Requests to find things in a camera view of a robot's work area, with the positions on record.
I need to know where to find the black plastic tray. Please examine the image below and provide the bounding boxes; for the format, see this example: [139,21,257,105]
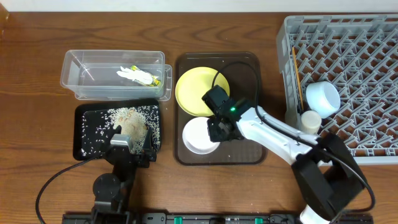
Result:
[73,99,159,161]

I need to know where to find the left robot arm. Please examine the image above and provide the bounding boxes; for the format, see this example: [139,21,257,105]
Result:
[90,126,157,224]

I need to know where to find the light blue bowl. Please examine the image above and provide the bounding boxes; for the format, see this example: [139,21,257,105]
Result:
[305,81,341,119]

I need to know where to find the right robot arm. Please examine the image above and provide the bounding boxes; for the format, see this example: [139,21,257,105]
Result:
[204,98,369,223]

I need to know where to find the spilled rice and nuts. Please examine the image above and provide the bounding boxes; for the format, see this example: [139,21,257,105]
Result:
[73,105,161,160]

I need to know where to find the white cup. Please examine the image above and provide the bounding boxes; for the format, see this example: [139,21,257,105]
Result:
[300,110,322,134]

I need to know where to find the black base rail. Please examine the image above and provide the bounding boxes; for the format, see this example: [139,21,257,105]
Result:
[61,212,374,224]

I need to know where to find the wooden chopstick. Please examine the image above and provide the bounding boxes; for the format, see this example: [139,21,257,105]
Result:
[292,47,304,111]
[294,59,304,111]

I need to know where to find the white tissue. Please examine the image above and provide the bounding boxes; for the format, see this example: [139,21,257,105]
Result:
[116,67,155,85]

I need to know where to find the clear plastic bin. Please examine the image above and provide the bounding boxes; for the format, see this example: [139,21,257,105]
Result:
[60,50,173,101]

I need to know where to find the yellow round plate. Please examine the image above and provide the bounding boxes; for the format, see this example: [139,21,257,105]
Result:
[175,67,217,116]

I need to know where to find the grey dishwasher rack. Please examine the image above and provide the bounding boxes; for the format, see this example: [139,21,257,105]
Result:
[276,14,397,165]

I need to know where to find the dark brown serving tray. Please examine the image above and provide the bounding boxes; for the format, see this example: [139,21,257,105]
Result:
[174,52,267,166]

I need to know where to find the white bowl with crumbs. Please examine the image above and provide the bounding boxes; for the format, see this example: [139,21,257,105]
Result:
[182,117,220,155]

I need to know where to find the green orange snack wrapper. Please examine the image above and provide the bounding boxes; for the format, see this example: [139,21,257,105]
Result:
[131,65,160,86]

